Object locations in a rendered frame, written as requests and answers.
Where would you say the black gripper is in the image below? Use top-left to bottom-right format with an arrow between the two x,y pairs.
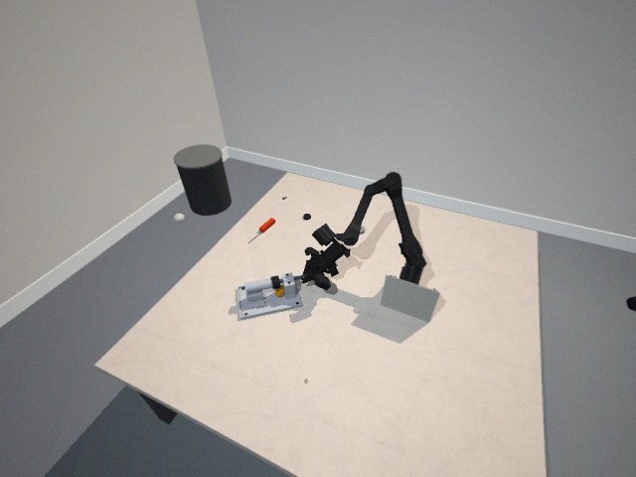
301,246 -> 336,290

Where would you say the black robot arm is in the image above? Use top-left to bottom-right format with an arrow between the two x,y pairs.
312,172 -> 426,285

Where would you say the red-handled screwdriver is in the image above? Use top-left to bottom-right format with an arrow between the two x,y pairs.
251,218 -> 275,241

